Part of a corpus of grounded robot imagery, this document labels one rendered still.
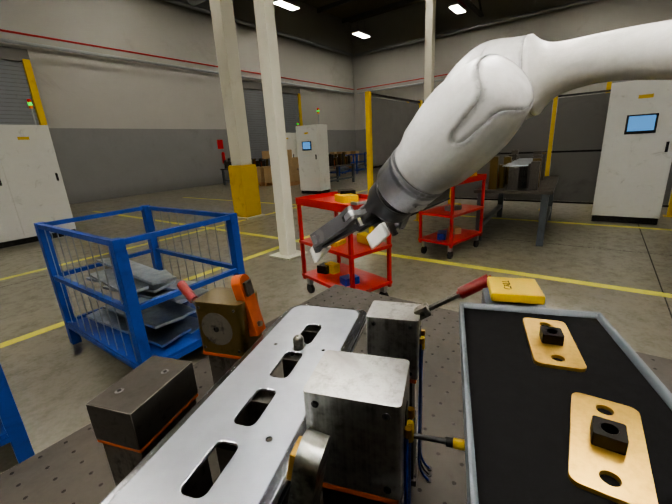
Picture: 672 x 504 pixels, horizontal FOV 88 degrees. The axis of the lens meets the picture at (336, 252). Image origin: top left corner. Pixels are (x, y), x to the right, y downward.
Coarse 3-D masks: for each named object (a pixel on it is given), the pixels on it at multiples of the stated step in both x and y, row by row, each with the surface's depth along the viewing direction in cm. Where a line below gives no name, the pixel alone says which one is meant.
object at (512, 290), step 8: (488, 280) 48; (496, 280) 47; (504, 280) 47; (512, 280) 47; (520, 280) 47; (528, 280) 47; (488, 288) 47; (496, 288) 45; (504, 288) 45; (512, 288) 44; (520, 288) 44; (528, 288) 44; (536, 288) 44; (496, 296) 44; (504, 296) 43; (512, 296) 43; (520, 296) 43; (528, 296) 42; (536, 296) 42; (544, 296) 42
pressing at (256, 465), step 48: (288, 336) 67; (336, 336) 66; (240, 384) 54; (288, 384) 54; (192, 432) 45; (240, 432) 45; (288, 432) 44; (144, 480) 39; (240, 480) 38; (288, 480) 38
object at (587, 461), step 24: (576, 408) 24; (624, 408) 24; (576, 432) 22; (600, 432) 21; (624, 432) 21; (576, 456) 20; (600, 456) 20; (624, 456) 20; (648, 456) 20; (576, 480) 19; (600, 480) 19; (624, 480) 19; (648, 480) 19
